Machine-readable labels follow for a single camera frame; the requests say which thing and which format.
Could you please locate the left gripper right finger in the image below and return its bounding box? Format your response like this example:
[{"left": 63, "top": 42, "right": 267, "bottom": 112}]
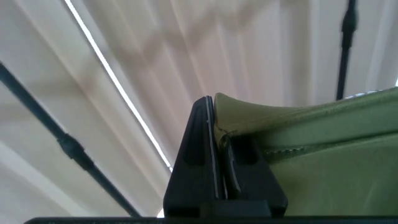
[{"left": 217, "top": 133, "right": 289, "bottom": 218}]

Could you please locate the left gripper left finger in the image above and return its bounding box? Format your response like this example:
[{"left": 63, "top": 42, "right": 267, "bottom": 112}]
[{"left": 163, "top": 95, "right": 220, "bottom": 218}]

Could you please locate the green printed shirt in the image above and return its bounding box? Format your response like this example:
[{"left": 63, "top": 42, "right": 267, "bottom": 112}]
[{"left": 213, "top": 86, "right": 398, "bottom": 217}]

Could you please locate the black clothes rack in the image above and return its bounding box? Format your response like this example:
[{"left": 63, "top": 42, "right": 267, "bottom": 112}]
[{"left": 0, "top": 0, "right": 359, "bottom": 218}]

